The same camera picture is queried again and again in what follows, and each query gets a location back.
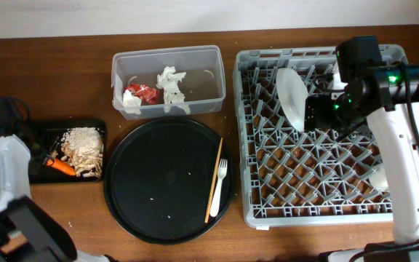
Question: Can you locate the orange carrot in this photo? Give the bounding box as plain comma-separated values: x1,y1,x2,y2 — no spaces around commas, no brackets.
45,157,76,176

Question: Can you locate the pile of peanut shells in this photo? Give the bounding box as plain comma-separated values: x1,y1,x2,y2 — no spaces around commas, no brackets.
61,140,103,178

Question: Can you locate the grey plate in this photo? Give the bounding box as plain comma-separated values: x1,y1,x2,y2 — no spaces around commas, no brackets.
276,68,308,132

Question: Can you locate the white cup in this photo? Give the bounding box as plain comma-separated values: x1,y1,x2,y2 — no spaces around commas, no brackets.
368,163,389,192

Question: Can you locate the red snack wrapper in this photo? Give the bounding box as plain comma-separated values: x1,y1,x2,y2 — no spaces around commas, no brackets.
124,83,159,105

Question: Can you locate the white napkin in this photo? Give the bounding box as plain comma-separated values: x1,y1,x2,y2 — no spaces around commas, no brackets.
156,66,191,114

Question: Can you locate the pile of rice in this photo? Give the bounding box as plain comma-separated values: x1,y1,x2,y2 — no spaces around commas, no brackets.
62,127,103,157

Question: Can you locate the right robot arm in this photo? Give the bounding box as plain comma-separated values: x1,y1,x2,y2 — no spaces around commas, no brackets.
304,36,419,261

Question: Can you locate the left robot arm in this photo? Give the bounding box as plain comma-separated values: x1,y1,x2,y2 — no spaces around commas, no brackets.
0,97,112,261

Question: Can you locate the grey dishwasher rack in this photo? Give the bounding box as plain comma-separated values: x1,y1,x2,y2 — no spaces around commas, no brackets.
233,47,392,229

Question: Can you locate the black rectangular tray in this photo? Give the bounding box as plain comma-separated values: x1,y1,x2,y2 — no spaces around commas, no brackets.
29,118,107,184

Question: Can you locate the round black tray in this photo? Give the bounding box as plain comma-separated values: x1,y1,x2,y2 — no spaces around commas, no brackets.
103,117,236,245

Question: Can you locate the clear plastic bin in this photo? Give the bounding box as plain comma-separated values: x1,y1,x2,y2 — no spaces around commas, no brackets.
111,45,226,120

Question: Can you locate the wooden chopstick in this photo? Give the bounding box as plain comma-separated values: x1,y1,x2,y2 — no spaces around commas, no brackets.
204,137,223,225

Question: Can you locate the white plastic fork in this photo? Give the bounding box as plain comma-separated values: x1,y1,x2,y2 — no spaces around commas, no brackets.
209,159,228,217

